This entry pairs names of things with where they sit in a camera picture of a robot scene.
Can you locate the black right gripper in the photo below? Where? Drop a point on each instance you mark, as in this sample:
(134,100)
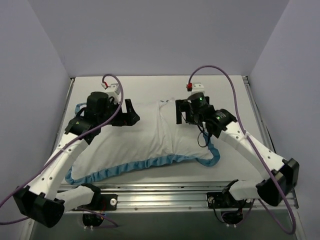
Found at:
(182,110)

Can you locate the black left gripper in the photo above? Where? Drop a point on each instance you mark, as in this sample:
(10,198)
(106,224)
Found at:
(124,113)

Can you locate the blue houndstooth pillow with pillowcase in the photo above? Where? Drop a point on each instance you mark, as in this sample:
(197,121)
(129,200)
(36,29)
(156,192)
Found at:
(156,140)

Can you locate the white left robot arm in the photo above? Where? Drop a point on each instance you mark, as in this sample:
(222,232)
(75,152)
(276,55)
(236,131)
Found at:
(40,199)

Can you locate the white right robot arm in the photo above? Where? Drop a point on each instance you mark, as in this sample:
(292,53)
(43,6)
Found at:
(279,175)

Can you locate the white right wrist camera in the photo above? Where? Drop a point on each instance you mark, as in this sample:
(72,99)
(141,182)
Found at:
(194,88)

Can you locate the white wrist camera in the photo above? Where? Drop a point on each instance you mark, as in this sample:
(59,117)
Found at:
(113,91)
(194,88)

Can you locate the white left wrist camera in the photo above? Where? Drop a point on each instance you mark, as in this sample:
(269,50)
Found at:
(113,91)

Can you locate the aluminium left side rail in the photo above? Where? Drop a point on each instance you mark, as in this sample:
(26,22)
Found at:
(67,99)

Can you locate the aluminium rail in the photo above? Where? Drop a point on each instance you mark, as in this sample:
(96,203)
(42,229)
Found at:
(263,130)
(67,99)

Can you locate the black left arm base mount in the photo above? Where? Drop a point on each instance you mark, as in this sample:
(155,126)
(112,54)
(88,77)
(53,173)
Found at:
(105,202)

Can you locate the aluminium front rail frame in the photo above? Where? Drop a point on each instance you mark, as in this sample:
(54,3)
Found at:
(166,197)

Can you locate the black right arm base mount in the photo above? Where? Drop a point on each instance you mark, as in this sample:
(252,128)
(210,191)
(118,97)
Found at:
(219,200)

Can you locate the aluminium right side rail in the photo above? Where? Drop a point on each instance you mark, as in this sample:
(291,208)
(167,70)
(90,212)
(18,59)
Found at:
(263,130)

